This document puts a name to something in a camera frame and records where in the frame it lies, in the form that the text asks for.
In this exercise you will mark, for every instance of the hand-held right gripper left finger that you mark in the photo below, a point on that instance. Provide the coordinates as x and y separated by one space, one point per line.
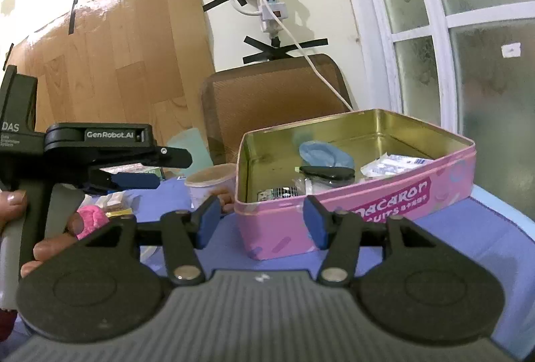
207 224

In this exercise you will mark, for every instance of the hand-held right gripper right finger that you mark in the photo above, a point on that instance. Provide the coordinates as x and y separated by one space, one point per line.
315 224

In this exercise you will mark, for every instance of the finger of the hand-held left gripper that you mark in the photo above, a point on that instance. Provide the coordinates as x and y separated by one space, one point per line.
138 181
171 158

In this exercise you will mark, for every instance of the clear plastic packet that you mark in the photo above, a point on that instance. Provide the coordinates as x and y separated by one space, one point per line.
311 185

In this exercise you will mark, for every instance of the black plastic item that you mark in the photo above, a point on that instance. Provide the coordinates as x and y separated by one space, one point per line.
330 172

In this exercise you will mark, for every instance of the pink tin box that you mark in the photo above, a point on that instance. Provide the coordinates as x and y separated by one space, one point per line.
376 203

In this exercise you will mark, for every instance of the white packet with blue print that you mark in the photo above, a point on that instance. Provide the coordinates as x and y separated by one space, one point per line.
393 167

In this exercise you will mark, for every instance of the person's left hand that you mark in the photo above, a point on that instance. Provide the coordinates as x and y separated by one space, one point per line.
50 249

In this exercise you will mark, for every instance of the teal plastic cup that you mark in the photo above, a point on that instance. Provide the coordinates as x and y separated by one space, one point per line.
190 144

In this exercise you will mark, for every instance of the food can with bean label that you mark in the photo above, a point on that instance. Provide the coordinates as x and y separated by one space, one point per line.
205 188

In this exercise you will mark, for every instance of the small yellow packet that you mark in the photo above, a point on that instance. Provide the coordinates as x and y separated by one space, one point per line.
118 213

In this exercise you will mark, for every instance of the pink fluffy item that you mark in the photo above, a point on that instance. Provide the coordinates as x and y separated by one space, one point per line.
94 220

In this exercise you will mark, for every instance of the wood-pattern board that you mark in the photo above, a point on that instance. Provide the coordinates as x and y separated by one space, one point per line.
125 52

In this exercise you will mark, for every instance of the black tape strip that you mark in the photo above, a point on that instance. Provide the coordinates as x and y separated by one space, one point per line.
73 15
216 3

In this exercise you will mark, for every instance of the blue tablecloth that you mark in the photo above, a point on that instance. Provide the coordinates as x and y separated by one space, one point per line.
480 228

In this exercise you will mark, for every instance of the black tape cross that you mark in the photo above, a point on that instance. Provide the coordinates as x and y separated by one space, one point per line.
301 45

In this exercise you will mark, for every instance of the white power strip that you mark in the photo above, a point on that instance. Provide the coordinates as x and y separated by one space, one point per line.
271 4

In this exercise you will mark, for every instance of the white window frame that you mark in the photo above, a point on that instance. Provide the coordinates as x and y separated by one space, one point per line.
434 10

